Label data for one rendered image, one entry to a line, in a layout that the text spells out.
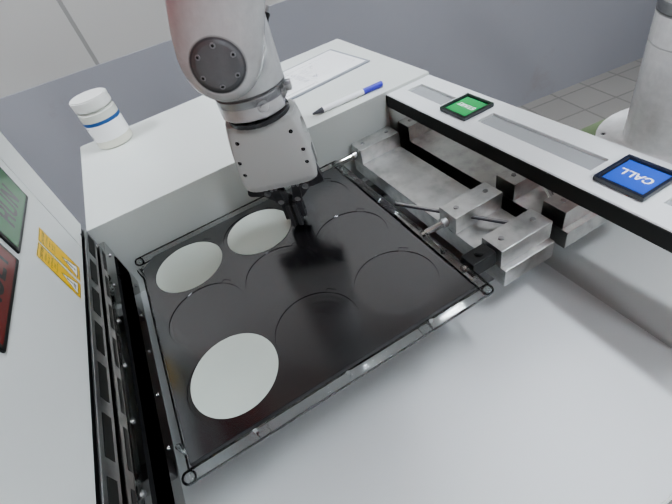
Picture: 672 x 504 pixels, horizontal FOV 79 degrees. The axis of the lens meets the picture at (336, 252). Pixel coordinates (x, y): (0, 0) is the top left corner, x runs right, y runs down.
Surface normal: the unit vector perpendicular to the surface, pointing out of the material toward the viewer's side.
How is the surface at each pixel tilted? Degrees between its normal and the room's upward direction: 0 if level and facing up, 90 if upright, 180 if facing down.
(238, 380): 1
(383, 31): 90
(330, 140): 90
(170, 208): 90
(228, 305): 0
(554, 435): 0
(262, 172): 93
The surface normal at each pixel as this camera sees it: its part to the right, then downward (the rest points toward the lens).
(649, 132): -0.86, 0.48
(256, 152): 0.00, 0.71
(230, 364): -0.22, -0.69
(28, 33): 0.33, 0.61
